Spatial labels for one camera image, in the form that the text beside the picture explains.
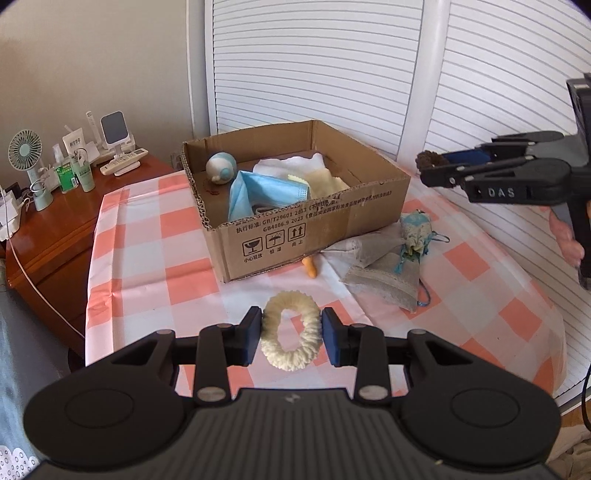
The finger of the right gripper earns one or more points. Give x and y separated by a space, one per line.
452 175
502 148

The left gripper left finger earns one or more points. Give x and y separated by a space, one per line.
220 346

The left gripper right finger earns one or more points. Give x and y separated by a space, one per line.
363 347

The cream scrunchie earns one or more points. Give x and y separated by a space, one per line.
292 332

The small orange toy piece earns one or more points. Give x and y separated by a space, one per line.
309 267

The yellow microfiber cloth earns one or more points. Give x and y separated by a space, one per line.
320 182

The white cloth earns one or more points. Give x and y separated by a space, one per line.
298 166

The blue face mask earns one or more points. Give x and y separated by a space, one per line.
249 190

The blue white round plush toy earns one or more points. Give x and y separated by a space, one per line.
221 168

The person's right hand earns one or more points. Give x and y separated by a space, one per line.
571 250

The grey sachet pouch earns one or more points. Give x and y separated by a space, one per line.
363 250
391 277

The checkered pink tablecloth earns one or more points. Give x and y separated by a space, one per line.
150 270

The cardboard box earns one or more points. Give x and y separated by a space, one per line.
274 237

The blue grey bedding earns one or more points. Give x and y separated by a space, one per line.
31 358

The wooden nightstand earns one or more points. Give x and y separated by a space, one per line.
48 259

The white remote control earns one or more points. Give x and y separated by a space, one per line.
123 163

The green sanitizer bottle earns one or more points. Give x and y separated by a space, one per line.
66 176

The small tablet on stand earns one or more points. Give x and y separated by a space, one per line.
115 132

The green tube bottle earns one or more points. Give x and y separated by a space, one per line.
82 169

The white power strip charger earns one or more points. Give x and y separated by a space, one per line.
10 214

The white cream tube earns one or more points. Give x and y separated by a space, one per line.
73 141

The green desk fan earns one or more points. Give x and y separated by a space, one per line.
24 154

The wall power outlet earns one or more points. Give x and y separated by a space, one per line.
176 161

